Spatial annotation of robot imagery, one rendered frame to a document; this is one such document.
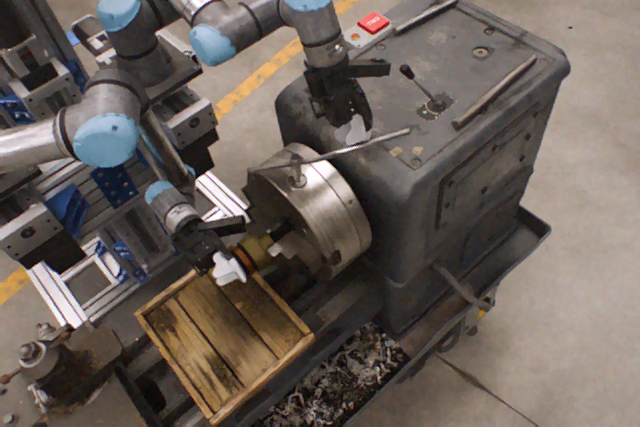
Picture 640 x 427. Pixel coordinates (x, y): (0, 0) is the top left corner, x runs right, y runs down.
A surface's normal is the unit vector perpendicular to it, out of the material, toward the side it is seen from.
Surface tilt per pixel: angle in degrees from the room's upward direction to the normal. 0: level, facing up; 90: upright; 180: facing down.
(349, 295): 0
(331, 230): 54
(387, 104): 0
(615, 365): 0
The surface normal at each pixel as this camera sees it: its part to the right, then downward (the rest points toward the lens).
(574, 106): -0.10, -0.60
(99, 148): 0.25, 0.75
